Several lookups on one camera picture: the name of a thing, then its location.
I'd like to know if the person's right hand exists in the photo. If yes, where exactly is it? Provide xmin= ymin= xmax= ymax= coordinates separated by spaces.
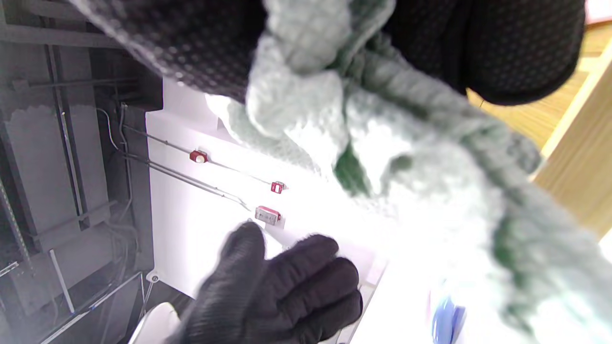
xmin=69 ymin=0 xmax=586 ymax=107

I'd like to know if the person's left hand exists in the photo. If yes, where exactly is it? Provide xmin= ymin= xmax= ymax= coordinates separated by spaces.
xmin=179 ymin=221 xmax=364 ymax=344

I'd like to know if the green fish scale cleaning cloth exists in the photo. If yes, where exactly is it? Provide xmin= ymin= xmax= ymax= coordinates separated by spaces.
xmin=206 ymin=0 xmax=612 ymax=344

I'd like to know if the blue handle baby fork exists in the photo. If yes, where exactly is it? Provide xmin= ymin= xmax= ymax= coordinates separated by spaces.
xmin=430 ymin=295 xmax=467 ymax=344

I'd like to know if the wooden cutlery tray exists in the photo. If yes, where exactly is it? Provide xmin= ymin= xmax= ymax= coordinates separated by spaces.
xmin=466 ymin=21 xmax=612 ymax=239

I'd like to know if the double metal conduit pipe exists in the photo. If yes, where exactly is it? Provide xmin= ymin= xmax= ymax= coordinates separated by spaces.
xmin=120 ymin=150 xmax=251 ymax=211

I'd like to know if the red grey wall box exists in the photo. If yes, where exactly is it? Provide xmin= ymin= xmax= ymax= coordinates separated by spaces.
xmin=255 ymin=205 xmax=282 ymax=226

